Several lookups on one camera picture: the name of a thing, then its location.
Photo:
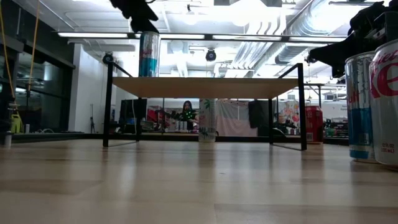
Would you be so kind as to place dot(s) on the black cloth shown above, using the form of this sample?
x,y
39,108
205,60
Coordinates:
x,y
256,113

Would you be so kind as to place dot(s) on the thin black tripod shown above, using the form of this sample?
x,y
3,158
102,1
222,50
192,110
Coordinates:
x,y
92,124

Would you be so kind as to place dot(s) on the person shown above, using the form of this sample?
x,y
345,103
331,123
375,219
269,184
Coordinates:
x,y
188,107

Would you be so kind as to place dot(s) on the LED light bar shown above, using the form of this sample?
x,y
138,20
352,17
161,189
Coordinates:
x,y
93,35

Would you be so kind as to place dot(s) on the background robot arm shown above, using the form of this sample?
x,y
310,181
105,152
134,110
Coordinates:
x,y
174,115

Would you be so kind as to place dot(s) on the yellow jug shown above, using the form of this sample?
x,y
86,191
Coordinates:
x,y
16,124

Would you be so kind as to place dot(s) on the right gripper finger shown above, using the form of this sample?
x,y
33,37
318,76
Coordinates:
x,y
326,56

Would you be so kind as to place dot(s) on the floral printed cloth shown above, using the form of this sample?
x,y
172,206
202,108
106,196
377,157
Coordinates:
x,y
289,116

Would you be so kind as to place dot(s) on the black computer monitor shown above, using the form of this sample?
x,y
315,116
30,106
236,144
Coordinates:
x,y
133,110

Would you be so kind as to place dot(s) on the white floral Celsius can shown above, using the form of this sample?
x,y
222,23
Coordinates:
x,y
207,121

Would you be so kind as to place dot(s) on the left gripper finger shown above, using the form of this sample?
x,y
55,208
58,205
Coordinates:
x,y
146,21

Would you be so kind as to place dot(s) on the blue silver Red Bull can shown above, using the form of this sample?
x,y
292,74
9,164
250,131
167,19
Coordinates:
x,y
149,59
360,109

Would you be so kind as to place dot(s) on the silver Diet Coke can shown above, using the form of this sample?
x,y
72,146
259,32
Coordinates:
x,y
387,124

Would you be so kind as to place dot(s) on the pink white cloth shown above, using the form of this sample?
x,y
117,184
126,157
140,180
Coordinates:
x,y
236,119

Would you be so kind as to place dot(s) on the black aluminium table frame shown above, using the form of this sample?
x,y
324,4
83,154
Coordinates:
x,y
62,137

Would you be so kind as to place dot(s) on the silver ventilation duct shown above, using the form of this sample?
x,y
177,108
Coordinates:
x,y
292,51

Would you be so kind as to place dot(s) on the wooden shelf black metal legs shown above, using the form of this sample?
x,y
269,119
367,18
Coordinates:
x,y
205,88

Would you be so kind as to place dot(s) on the black background table frame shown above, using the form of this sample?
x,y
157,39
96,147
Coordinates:
x,y
319,93

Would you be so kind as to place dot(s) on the small white cup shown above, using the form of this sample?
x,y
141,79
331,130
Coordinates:
x,y
27,128

